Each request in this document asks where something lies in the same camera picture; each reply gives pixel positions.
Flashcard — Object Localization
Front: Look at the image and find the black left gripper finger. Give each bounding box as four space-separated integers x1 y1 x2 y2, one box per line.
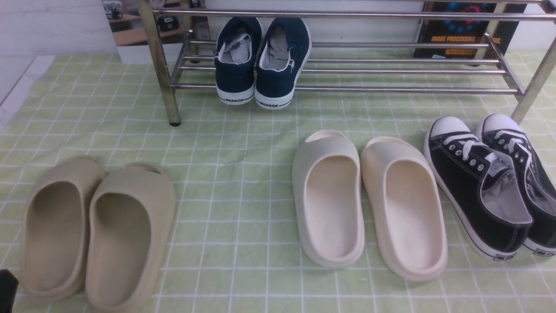
0 269 19 313

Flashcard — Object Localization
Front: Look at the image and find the navy canvas sneaker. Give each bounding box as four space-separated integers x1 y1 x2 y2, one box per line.
214 17 263 105
254 17 312 110

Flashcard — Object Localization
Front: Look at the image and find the metal shoe rack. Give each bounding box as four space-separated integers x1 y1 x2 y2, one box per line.
138 0 555 127

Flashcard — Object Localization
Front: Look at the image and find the left tan foam slipper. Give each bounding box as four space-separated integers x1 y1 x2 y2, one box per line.
20 155 106 303

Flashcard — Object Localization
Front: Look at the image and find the tan foam slipper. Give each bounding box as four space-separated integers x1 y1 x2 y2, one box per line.
20 155 106 303
85 162 176 313

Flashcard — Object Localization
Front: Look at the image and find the right tan foam slipper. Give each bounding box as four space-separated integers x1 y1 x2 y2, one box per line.
85 162 176 313

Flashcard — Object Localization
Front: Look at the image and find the green checkered tablecloth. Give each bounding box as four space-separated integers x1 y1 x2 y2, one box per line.
0 55 555 313

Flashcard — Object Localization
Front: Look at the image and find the left cream foam slipper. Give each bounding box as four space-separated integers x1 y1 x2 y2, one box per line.
292 130 365 269

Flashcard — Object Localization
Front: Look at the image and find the cream foam slipper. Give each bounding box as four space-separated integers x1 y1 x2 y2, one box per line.
360 137 448 281
292 130 365 269

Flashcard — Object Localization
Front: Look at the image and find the right cream foam slipper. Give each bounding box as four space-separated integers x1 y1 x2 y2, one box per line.
360 137 448 281

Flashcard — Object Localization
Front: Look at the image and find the left black lace-up sneaker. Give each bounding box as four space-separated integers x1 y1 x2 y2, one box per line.
424 116 533 261

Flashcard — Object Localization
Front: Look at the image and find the black lace-up sneaker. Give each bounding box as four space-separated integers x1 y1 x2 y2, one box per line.
424 116 533 261
475 113 556 257

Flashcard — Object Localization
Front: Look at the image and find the right black lace-up sneaker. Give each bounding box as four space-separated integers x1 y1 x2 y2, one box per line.
475 113 556 257

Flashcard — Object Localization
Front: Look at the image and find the black image processing book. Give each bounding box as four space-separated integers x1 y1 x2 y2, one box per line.
413 1 519 59

